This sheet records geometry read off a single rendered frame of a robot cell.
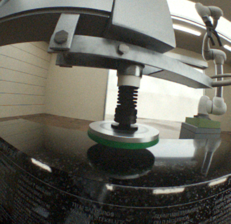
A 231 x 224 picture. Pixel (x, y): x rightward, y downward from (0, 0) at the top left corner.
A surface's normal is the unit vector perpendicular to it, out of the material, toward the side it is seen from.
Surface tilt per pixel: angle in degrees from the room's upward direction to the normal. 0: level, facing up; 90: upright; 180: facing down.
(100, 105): 90
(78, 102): 90
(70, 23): 90
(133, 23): 90
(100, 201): 45
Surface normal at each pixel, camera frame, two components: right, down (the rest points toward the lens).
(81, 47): 0.31, 0.08
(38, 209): -0.04, -0.68
